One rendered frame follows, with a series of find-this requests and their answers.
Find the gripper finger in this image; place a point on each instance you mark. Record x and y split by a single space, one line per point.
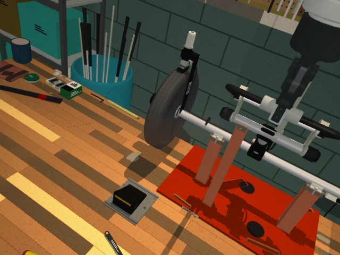
288 90
311 79

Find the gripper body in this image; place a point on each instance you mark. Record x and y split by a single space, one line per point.
316 40

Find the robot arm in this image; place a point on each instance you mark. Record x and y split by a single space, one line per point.
324 8

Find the white loop brake lever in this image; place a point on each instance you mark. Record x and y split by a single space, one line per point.
247 119

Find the white barrel adjuster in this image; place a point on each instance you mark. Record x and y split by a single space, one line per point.
190 40

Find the dark grey trolley wheel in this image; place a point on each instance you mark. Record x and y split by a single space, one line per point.
166 111

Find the black and white golf shaft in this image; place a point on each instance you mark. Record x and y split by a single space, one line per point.
98 34
132 47

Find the grey nest tray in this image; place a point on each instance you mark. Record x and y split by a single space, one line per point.
148 202

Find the cream golf shaft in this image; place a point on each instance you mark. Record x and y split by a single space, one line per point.
110 42

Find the thin white golf shaft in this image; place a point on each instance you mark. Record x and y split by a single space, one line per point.
82 47

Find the brown pegboard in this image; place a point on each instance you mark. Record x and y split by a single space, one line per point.
281 6

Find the black round pad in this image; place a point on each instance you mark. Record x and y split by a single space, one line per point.
248 188
255 229

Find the yellow pencil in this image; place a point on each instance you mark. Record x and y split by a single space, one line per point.
123 109

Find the small grey wedge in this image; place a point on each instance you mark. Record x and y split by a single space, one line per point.
133 157

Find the teal bucket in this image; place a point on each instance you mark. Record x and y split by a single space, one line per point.
114 91

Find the black hex key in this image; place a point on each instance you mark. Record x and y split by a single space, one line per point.
98 97

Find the green small box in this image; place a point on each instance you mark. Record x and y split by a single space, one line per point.
71 91

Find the silver wrench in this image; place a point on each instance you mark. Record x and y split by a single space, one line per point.
62 75

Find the grey shelf unit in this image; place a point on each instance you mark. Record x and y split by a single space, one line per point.
63 40

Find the black steel ruler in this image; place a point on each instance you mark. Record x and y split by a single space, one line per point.
113 244

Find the white parts box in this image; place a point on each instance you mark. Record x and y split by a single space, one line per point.
55 83

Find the teal storage box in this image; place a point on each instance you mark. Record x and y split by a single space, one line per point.
45 29

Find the black grip with red band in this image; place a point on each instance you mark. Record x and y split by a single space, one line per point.
26 93

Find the dark blue tape roll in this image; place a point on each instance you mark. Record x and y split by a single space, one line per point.
21 51

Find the brown folded cloth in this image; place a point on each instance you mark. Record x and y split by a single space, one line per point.
12 73

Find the brown cardboard box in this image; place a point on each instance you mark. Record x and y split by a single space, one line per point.
9 16

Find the yellow and red tube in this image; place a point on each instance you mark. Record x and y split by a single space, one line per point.
33 253

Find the black frame clamp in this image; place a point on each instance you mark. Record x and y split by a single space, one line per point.
259 148

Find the white golf trolley frame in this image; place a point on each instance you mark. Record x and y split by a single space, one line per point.
239 138

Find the black brake bracket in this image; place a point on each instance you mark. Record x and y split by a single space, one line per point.
191 79

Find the tall brown support post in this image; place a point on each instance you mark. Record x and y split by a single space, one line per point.
225 164

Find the short brown support post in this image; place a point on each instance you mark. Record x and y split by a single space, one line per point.
208 162

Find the red base plate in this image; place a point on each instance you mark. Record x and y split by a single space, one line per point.
239 212

